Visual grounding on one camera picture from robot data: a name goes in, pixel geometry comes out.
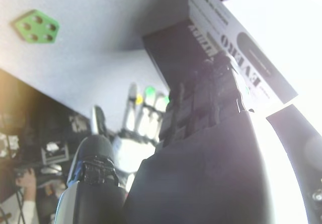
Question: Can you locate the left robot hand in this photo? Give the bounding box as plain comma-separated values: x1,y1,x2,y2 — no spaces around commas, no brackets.
54,51,282,224

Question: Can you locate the black CENTURY book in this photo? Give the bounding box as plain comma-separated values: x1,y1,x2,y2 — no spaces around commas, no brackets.
141,18,222,98

